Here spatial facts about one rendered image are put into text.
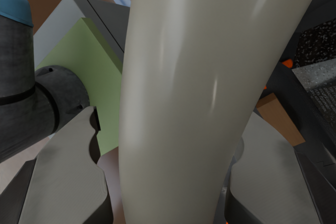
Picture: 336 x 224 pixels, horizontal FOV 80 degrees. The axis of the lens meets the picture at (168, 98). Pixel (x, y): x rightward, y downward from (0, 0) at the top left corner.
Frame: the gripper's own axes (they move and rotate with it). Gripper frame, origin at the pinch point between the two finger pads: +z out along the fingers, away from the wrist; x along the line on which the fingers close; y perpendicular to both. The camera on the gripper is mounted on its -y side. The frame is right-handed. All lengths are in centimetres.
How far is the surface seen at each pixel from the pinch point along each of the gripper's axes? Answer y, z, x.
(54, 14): 0, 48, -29
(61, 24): 3, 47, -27
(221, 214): 152, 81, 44
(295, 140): 71, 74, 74
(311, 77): 18, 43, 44
